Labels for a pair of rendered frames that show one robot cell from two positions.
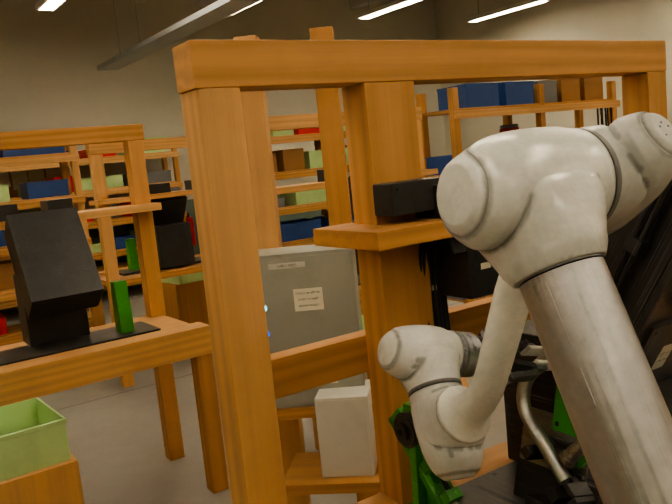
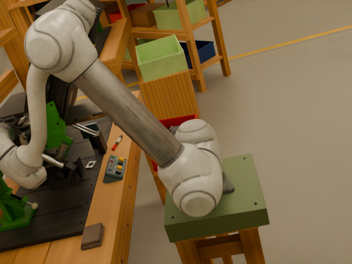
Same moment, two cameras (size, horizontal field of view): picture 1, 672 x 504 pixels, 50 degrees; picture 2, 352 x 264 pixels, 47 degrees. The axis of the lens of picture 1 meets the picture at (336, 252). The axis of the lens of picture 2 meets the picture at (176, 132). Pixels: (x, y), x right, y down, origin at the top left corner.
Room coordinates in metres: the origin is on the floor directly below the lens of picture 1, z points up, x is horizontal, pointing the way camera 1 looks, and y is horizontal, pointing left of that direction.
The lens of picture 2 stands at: (-0.04, 0.48, 1.86)
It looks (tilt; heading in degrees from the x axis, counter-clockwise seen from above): 28 degrees down; 310
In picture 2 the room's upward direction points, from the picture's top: 17 degrees counter-clockwise
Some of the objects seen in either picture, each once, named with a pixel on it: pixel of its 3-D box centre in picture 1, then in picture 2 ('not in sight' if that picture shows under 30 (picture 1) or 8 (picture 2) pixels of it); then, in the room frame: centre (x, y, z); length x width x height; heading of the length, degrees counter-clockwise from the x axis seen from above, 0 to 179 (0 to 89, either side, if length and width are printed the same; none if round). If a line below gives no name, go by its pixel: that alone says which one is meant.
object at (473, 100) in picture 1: (529, 192); not in sight; (7.43, -2.03, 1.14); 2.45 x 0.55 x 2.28; 124
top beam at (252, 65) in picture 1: (470, 61); not in sight; (1.83, -0.38, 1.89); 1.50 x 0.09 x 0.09; 123
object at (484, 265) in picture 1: (478, 259); not in sight; (1.70, -0.33, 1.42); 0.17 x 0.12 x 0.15; 123
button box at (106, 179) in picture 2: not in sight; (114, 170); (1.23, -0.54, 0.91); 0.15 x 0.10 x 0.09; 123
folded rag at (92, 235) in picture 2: not in sight; (91, 235); (1.03, -0.16, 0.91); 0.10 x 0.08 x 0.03; 124
